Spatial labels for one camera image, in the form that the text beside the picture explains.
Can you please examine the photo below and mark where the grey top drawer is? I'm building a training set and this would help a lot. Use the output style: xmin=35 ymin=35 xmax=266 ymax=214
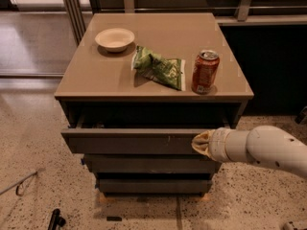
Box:
xmin=61 ymin=123 xmax=228 ymax=155

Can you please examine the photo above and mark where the grey drawer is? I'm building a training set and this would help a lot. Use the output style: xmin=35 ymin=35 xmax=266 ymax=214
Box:
xmin=61 ymin=123 xmax=228 ymax=155
xmin=83 ymin=154 xmax=221 ymax=173
xmin=97 ymin=179 xmax=212 ymax=194

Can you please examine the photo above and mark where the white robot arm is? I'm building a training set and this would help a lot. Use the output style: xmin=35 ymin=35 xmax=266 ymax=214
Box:
xmin=191 ymin=126 xmax=307 ymax=179

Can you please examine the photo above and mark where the grey drawer cabinet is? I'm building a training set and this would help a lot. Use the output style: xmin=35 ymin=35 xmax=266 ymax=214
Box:
xmin=55 ymin=13 xmax=253 ymax=184

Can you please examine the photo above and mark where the grey bottom drawer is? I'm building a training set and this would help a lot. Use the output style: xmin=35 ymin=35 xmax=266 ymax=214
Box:
xmin=97 ymin=179 xmax=212 ymax=194

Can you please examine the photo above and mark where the grey middle drawer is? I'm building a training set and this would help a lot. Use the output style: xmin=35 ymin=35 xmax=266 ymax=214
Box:
xmin=83 ymin=154 xmax=221 ymax=173

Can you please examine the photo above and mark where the green chip bag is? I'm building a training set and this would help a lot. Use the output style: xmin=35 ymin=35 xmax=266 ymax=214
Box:
xmin=131 ymin=46 xmax=186 ymax=91

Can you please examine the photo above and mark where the orange soda can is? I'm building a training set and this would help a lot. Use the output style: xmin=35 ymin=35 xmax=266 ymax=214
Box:
xmin=192 ymin=50 xmax=220 ymax=94

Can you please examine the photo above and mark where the black tape on floor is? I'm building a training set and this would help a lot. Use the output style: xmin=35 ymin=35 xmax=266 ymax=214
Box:
xmin=106 ymin=216 xmax=122 ymax=221

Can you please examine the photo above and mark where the white bowl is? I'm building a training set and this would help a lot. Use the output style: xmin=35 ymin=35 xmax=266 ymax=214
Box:
xmin=95 ymin=28 xmax=135 ymax=53

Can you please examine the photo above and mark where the black object on floor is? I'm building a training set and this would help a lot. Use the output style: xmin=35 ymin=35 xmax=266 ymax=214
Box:
xmin=48 ymin=209 xmax=66 ymax=230

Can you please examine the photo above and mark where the metal railing frame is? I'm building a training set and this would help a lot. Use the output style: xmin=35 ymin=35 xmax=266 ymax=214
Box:
xmin=63 ymin=0 xmax=307 ymax=40

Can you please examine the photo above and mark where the grey floor cable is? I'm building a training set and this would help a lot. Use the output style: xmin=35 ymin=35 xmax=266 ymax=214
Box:
xmin=0 ymin=170 xmax=38 ymax=197

